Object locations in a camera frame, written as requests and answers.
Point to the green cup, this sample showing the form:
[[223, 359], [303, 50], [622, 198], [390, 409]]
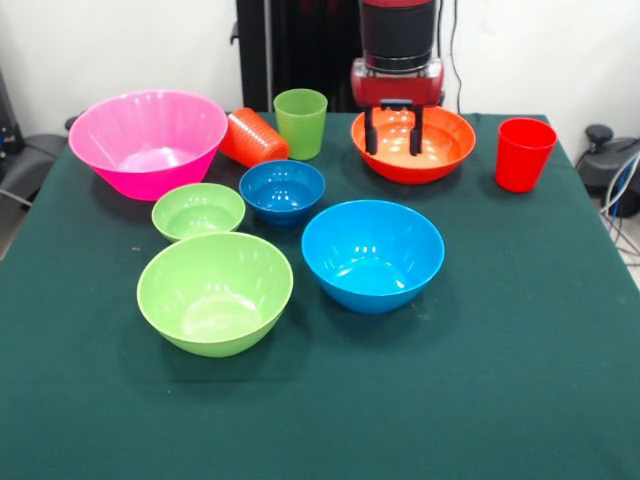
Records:
[[300, 130]]

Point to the orange bowl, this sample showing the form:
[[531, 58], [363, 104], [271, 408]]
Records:
[[440, 150]]

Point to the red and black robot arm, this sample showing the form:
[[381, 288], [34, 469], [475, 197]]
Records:
[[397, 35]]

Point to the red cup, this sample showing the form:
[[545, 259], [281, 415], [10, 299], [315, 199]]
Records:
[[525, 160]]

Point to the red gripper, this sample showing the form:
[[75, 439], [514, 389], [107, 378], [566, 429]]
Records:
[[397, 89]]

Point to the dark green table cloth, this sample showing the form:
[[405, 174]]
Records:
[[450, 400]]

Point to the large pink bowl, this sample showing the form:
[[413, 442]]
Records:
[[150, 130]]

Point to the small green bowl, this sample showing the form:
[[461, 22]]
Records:
[[197, 212]]

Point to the large light blue bowl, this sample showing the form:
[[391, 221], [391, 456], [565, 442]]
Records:
[[372, 260]]

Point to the small dark blue bowl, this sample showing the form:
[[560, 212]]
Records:
[[282, 192]]

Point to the grey office chair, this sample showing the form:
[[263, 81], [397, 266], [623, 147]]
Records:
[[30, 160]]

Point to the black chair base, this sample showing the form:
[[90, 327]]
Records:
[[607, 165]]

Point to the large green bowl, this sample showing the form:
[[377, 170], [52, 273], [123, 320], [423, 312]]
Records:
[[215, 295]]

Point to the black equipment box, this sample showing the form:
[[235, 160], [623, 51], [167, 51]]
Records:
[[9, 125]]

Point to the orange cup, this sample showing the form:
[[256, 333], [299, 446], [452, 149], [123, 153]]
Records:
[[252, 140]]

